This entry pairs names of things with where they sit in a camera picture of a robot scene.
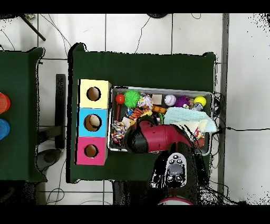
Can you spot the red maraca rattle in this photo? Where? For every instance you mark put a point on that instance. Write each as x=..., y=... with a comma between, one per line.
x=120, y=99

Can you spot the cream knitted cloth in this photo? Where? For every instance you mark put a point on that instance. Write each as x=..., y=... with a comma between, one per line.
x=202, y=126

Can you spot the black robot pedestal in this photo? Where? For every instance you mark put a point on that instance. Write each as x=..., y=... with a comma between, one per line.
x=130, y=194

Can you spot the clear shallow mesh bin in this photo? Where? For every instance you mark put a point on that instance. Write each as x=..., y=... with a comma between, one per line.
x=206, y=148

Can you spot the purple monster toy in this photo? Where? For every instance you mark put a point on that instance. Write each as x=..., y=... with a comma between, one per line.
x=182, y=102

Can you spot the dark green tablecloth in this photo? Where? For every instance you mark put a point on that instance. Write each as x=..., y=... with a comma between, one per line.
x=147, y=72

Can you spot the tiger striped toy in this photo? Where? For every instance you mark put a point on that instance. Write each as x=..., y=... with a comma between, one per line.
x=136, y=113

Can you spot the grey round stand base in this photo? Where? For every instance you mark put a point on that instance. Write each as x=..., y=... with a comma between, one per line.
x=50, y=157

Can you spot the black rod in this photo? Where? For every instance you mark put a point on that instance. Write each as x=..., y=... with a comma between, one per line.
x=33, y=28

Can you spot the white baseball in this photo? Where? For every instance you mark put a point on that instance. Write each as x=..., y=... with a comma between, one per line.
x=170, y=99

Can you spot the yellow ball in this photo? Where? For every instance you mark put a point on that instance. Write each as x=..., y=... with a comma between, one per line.
x=200, y=101

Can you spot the red round disc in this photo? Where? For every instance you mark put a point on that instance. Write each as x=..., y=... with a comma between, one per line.
x=4, y=103

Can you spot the mint knitted cloth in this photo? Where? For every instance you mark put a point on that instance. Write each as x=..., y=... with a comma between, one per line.
x=185, y=114

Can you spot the green spiky ball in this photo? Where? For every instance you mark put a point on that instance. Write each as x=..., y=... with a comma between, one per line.
x=132, y=98

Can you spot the blue round disc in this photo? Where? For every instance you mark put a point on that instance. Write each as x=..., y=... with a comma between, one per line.
x=3, y=129

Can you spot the dark green side cloth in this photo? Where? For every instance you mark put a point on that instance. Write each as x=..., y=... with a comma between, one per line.
x=21, y=84

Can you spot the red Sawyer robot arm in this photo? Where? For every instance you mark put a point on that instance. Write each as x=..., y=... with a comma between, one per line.
x=162, y=137

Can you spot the black panel stand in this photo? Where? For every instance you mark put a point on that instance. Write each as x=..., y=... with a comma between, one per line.
x=60, y=105

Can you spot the wooden box with three holes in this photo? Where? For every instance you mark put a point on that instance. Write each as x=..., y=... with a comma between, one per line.
x=93, y=114

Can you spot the multicoloured patterned cloth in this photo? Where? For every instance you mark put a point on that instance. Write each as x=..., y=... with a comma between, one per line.
x=197, y=134

